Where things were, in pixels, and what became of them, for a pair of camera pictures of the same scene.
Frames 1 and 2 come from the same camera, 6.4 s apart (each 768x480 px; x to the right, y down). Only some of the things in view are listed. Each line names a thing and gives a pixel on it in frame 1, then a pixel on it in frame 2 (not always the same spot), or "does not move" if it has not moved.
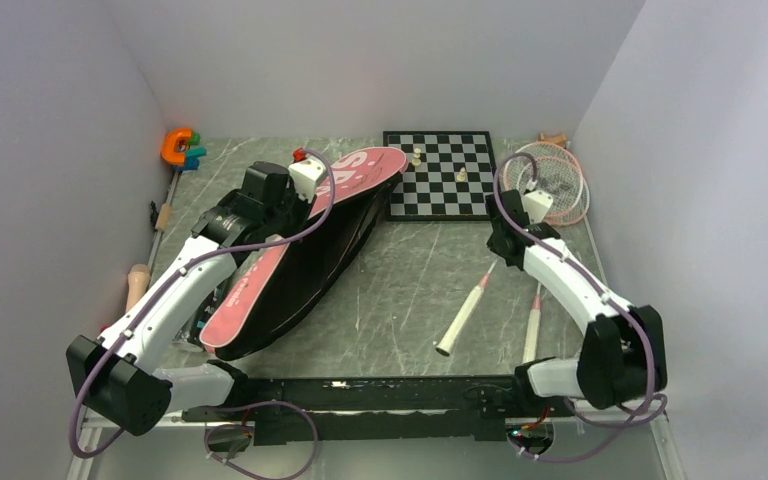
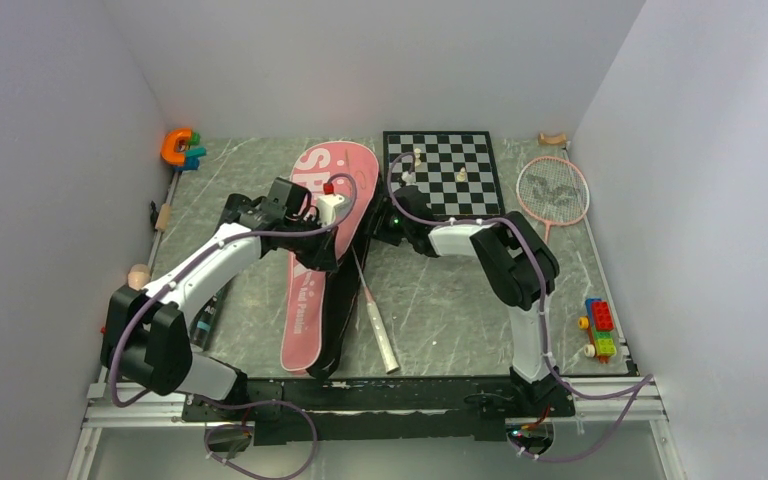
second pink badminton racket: [568, 189] does not move
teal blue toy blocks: [192, 159] does not move
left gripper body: [290, 215] -> [310, 250]
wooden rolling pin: [138, 283] does not move
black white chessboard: [448, 175] does not move
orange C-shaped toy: [168, 150] does not move
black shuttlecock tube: [206, 310] does not move
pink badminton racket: [559, 169] -> [390, 362]
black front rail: [391, 409] does not move
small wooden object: [561, 139] does not move
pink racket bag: [280, 282] -> [326, 307]
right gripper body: [492, 243] -> [390, 228]
